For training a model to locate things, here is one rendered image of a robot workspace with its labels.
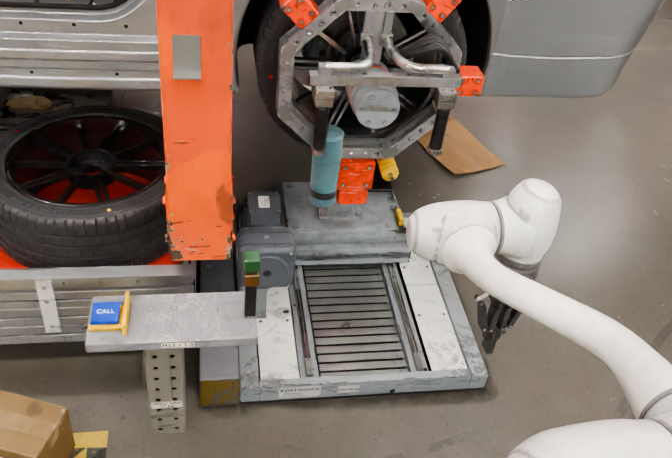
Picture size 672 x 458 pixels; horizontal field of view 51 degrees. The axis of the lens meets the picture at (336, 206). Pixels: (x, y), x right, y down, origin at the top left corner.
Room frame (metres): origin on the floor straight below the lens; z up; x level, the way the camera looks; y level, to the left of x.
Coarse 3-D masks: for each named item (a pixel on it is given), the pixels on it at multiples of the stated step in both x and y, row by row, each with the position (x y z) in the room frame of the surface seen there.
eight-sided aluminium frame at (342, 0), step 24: (336, 0) 1.87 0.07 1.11; (360, 0) 1.88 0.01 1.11; (384, 0) 1.90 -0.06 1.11; (408, 0) 1.91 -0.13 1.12; (312, 24) 1.85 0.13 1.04; (432, 24) 1.98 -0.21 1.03; (288, 48) 1.84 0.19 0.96; (456, 48) 1.95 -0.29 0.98; (288, 72) 1.84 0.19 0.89; (288, 96) 1.84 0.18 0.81; (288, 120) 1.84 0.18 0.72; (432, 120) 1.94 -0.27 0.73; (360, 144) 1.94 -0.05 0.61; (384, 144) 1.94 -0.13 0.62; (408, 144) 1.93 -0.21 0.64
